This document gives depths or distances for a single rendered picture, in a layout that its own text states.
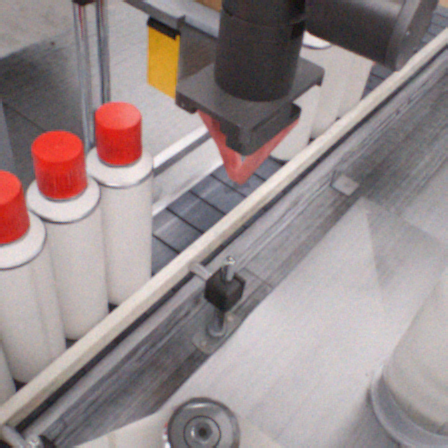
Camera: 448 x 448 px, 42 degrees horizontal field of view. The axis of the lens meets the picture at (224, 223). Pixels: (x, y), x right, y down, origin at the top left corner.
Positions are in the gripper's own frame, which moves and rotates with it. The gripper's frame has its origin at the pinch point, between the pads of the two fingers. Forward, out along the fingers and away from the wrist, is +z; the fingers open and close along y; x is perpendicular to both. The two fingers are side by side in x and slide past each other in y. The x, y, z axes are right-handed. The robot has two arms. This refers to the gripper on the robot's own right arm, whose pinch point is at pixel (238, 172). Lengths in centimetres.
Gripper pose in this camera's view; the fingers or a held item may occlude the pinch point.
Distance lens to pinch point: 48.1
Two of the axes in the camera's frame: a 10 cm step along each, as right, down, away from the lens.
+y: 6.1, -5.4, 5.8
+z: -1.1, 6.7, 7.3
